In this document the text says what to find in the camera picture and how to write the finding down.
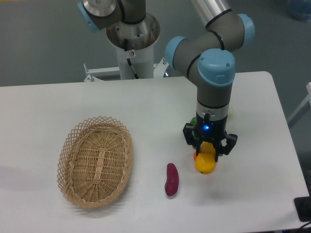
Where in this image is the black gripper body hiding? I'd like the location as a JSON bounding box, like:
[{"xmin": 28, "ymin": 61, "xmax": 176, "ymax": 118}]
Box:
[{"xmin": 183, "ymin": 114, "xmax": 238, "ymax": 155}]

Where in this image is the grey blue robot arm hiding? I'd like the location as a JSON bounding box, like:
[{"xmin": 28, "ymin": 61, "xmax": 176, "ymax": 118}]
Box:
[{"xmin": 77, "ymin": 0, "xmax": 255, "ymax": 159}]

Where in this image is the green vegetable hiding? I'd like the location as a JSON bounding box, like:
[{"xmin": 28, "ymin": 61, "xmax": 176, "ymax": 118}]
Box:
[{"xmin": 190, "ymin": 117, "xmax": 198, "ymax": 140}]

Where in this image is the purple sweet potato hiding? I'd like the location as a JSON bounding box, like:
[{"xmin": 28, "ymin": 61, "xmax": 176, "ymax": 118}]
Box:
[{"xmin": 165, "ymin": 163, "xmax": 179, "ymax": 197}]

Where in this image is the woven wicker basket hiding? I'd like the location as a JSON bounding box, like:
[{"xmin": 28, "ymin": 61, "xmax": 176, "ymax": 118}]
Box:
[{"xmin": 57, "ymin": 116, "xmax": 134, "ymax": 208}]

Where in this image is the black device at table edge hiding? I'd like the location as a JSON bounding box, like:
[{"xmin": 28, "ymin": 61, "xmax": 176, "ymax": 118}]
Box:
[{"xmin": 294, "ymin": 196, "xmax": 311, "ymax": 222}]

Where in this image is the blue bag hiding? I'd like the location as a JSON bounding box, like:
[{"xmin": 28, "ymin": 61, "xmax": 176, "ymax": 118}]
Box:
[{"xmin": 287, "ymin": 0, "xmax": 311, "ymax": 22}]

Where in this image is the white metal frame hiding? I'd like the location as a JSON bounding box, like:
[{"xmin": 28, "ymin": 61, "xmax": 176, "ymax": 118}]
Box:
[{"xmin": 287, "ymin": 82, "xmax": 311, "ymax": 128}]

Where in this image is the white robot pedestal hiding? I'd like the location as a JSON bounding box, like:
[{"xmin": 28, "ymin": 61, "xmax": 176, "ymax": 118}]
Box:
[{"xmin": 106, "ymin": 12, "xmax": 161, "ymax": 80}]

